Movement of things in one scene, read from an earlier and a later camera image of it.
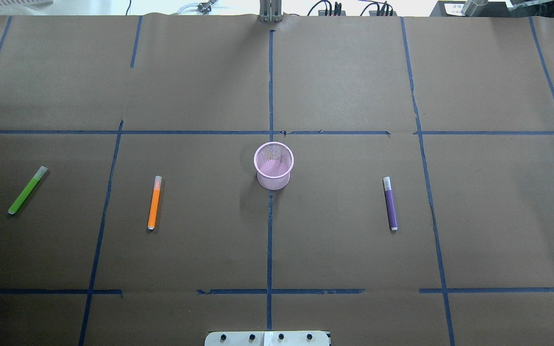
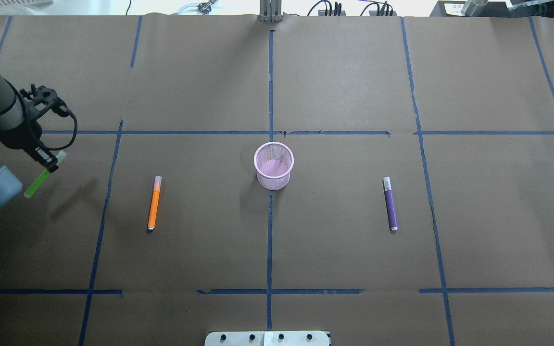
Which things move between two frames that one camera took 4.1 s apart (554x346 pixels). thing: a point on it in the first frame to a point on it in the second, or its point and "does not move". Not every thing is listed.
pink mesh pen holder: [273, 161] does not move
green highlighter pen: [39, 175] to [60, 156]
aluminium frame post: [270, 11] does not move
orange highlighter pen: [153, 210] does not move
